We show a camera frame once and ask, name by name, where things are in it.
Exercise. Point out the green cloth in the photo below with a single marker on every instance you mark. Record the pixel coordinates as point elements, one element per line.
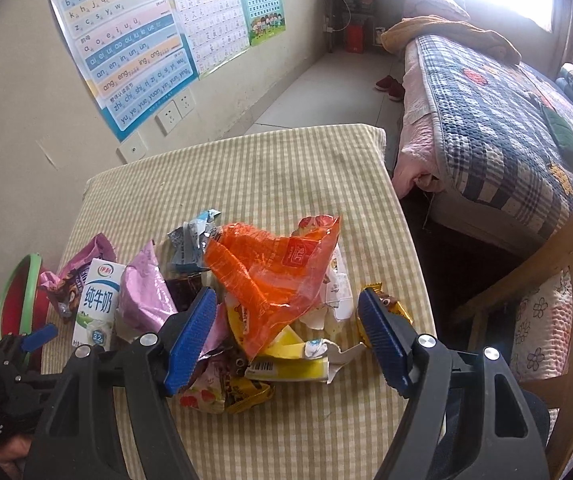
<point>568,142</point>

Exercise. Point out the red box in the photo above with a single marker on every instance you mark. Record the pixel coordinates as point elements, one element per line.
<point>355,37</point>

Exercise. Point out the dark brown wrapper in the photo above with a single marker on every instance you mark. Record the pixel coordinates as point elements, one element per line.
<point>184,292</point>

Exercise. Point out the purple snack wrapper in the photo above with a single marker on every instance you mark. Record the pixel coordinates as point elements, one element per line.
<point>86,255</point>

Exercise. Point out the yellow blanket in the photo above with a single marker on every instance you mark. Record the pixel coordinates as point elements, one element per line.
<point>446,35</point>

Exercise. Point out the torn white wrapper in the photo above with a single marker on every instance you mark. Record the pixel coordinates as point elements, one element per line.
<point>336,290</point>

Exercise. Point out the gold candy wrapper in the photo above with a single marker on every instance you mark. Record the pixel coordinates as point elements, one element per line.
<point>397,310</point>

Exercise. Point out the green bordered wall poster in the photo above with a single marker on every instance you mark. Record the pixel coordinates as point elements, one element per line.
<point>261,0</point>

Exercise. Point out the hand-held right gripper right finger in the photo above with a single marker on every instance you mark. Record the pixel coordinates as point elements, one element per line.
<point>381,340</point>

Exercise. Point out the white milk carton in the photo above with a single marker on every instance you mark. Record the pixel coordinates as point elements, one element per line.
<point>96,305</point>

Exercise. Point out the floral chair cushion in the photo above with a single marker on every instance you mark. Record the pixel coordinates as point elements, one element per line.
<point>541,330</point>

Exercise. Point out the pink bed sheet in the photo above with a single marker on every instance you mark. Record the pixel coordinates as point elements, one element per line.
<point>414,135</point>

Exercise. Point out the white chart wall poster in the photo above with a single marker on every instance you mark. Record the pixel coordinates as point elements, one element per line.
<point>206,15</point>

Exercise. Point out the blue pinyin wall poster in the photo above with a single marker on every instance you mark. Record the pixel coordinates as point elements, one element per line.
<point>126,40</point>

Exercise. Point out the orange plastic bag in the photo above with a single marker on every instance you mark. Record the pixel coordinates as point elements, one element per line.
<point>251,280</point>

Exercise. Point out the red basin with green rim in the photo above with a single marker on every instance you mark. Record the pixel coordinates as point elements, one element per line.
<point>16,300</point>

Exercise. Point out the plaid patchwork quilt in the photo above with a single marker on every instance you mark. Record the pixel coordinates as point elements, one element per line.
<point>491,125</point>

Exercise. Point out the pink foil wrapper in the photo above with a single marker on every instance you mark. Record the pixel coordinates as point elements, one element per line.
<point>141,290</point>

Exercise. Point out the yellow bear wrapper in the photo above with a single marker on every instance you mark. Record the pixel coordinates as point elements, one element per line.
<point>291,367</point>

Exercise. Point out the pink pillow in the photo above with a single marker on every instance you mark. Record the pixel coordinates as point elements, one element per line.
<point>431,2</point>

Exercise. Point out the blue and white wrapper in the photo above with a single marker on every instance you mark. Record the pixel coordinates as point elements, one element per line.
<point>189,245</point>

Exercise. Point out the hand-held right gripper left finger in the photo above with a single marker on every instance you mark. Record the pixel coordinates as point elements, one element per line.
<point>191,340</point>

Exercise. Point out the white round-port wall socket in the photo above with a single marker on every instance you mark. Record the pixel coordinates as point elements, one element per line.
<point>132,148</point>

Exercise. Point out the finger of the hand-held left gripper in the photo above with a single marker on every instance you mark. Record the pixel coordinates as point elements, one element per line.
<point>36,385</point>
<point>39,336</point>

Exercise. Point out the person's left hand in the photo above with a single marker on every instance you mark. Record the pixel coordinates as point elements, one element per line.
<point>11,457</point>

